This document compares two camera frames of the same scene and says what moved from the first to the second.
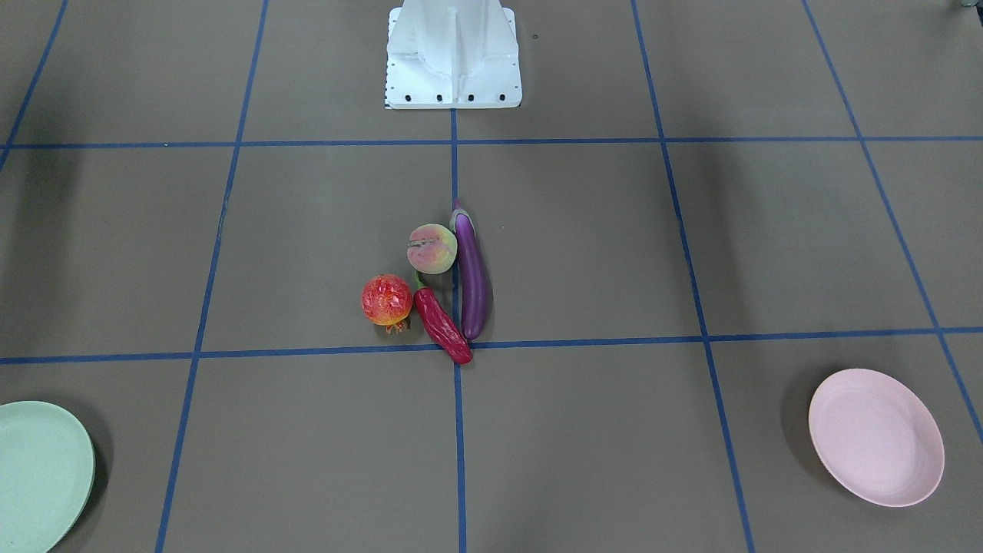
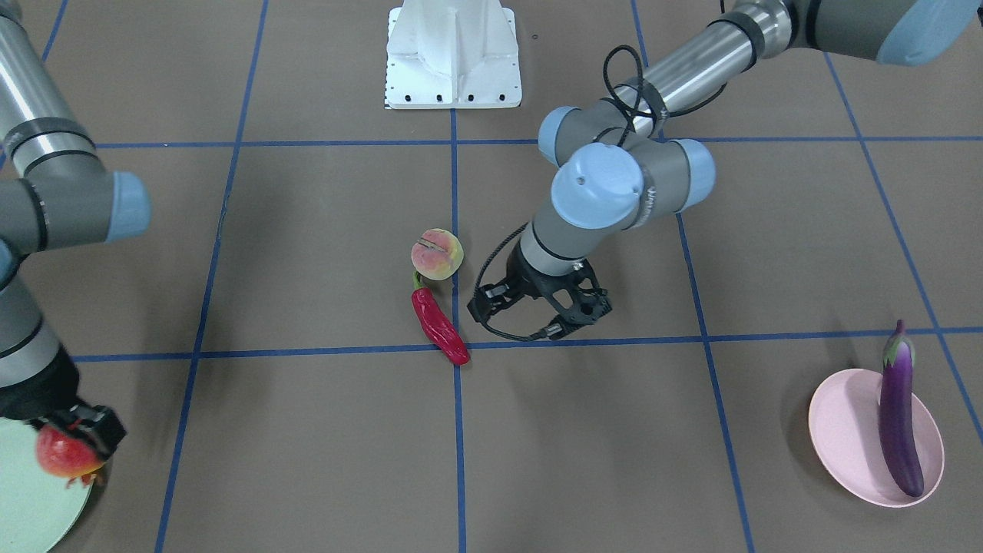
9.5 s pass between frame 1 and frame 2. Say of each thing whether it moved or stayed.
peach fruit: stayed
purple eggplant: moved
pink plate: stayed
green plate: stayed
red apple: moved
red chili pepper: stayed
